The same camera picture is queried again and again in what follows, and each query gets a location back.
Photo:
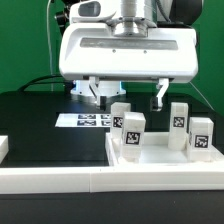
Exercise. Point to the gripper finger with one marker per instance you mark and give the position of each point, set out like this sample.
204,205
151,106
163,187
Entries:
157,101
100,99

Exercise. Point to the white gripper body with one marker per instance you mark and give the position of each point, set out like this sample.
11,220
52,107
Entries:
91,50

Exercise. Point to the white square table top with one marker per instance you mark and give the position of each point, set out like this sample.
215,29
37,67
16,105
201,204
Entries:
155,151

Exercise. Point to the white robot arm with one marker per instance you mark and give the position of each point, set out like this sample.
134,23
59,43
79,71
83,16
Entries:
136,17

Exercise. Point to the sheet with fiducial markers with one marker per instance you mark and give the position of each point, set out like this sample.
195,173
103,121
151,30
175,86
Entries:
83,120

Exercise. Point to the white U-shaped obstacle fence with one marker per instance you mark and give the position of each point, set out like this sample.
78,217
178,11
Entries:
111,178

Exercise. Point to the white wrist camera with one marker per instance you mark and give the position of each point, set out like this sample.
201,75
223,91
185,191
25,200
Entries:
93,11

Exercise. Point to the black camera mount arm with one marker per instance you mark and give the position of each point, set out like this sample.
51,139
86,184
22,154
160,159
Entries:
62,17

